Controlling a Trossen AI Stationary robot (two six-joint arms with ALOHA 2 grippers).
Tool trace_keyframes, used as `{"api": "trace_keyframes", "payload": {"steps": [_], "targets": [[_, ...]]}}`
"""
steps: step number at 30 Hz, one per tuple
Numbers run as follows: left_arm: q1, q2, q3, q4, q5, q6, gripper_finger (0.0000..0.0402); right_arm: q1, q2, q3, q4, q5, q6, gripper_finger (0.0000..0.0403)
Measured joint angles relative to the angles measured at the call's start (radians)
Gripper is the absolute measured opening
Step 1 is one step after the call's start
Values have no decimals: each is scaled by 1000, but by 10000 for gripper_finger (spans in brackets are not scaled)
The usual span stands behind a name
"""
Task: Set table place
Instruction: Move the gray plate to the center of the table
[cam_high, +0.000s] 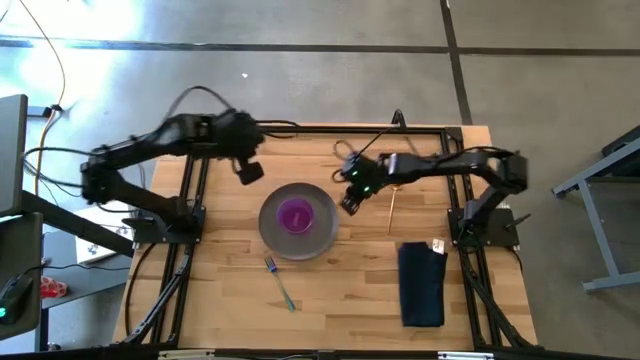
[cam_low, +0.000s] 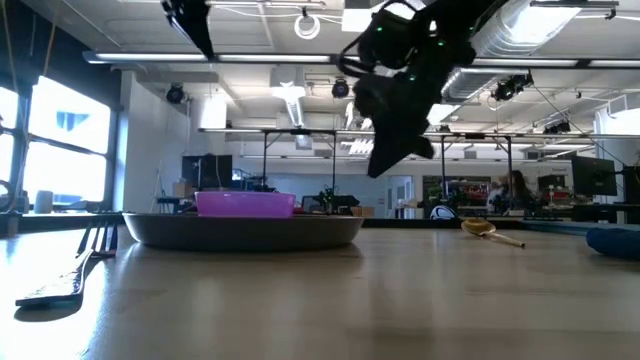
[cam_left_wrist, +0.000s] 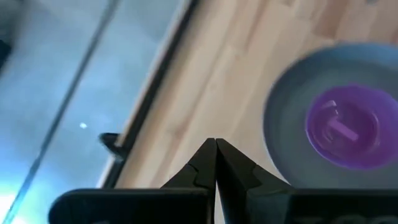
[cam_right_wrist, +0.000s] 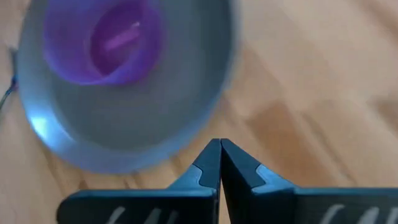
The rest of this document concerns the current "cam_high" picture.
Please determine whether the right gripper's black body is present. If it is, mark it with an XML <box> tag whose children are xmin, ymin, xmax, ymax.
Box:
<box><xmin>340</xmin><ymin>151</ymin><xmax>391</xmax><ymax>199</ymax></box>

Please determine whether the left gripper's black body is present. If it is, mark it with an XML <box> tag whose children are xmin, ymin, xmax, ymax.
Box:
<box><xmin>230</xmin><ymin>157</ymin><xmax>266</xmax><ymax>187</ymax></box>

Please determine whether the wooden chopstick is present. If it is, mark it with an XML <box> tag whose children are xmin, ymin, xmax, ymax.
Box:
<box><xmin>386</xmin><ymin>183</ymin><xmax>404</xmax><ymax>237</ymax></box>

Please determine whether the purple translucent bowl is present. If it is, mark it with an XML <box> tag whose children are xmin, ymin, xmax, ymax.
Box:
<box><xmin>276</xmin><ymin>197</ymin><xmax>316</xmax><ymax>236</ymax></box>

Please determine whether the grey round plate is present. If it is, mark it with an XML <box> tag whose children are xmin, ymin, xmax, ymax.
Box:
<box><xmin>258</xmin><ymin>182</ymin><xmax>340</xmax><ymax>261</ymax></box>

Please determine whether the navy blue folded napkin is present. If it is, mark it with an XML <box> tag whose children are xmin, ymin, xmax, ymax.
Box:
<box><xmin>398</xmin><ymin>238</ymin><xmax>448</xmax><ymax>329</ymax></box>

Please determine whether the iridescent metal fork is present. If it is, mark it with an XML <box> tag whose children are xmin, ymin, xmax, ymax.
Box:
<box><xmin>264</xmin><ymin>256</ymin><xmax>297</xmax><ymax>313</ymax></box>

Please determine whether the white sheet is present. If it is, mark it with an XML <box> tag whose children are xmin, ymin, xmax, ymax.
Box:
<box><xmin>74</xmin><ymin>201</ymin><xmax>134</xmax><ymax>265</ymax></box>

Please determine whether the black desk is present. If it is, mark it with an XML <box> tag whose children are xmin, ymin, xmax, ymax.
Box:
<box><xmin>0</xmin><ymin>189</ymin><xmax>137</xmax><ymax>354</ymax></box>

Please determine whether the small red object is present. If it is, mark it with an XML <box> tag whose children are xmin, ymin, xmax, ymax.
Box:
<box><xmin>40</xmin><ymin>277</ymin><xmax>69</xmax><ymax>300</ymax></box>

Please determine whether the grey metal bench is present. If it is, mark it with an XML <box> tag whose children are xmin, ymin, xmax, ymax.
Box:
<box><xmin>551</xmin><ymin>124</ymin><xmax>640</xmax><ymax>294</ymax></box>

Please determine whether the dark computer monitor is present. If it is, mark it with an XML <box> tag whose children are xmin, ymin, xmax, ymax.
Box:
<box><xmin>0</xmin><ymin>93</ymin><xmax>29</xmax><ymax>218</ymax></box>

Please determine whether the black computer mouse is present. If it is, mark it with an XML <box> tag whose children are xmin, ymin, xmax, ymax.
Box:
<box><xmin>0</xmin><ymin>273</ymin><xmax>34</xmax><ymax>326</ymax></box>

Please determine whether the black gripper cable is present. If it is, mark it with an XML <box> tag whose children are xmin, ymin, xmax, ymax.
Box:
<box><xmin>331</xmin><ymin>123</ymin><xmax>401</xmax><ymax>184</ymax></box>

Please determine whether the black aluminium table frame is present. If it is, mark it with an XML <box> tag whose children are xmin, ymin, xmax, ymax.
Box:
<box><xmin>113</xmin><ymin>123</ymin><xmax>540</xmax><ymax>360</ymax></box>

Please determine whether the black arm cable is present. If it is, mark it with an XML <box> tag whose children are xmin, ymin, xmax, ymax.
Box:
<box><xmin>163</xmin><ymin>84</ymin><xmax>237</xmax><ymax>122</ymax></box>

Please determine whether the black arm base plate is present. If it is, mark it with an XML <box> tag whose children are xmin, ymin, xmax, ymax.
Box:
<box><xmin>121</xmin><ymin>203</ymin><xmax>207</xmax><ymax>246</ymax></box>
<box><xmin>446</xmin><ymin>206</ymin><xmax>522</xmax><ymax>249</ymax></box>

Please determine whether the black base cable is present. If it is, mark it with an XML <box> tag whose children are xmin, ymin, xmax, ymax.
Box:
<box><xmin>123</xmin><ymin>242</ymin><xmax>157</xmax><ymax>337</ymax></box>

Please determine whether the black cable bundle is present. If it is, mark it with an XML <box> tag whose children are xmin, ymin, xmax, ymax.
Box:
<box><xmin>21</xmin><ymin>146</ymin><xmax>97</xmax><ymax>202</ymax></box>

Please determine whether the yellow cable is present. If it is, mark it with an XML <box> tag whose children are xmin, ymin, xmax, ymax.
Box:
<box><xmin>18</xmin><ymin>0</ymin><xmax>68</xmax><ymax>197</ymax></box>

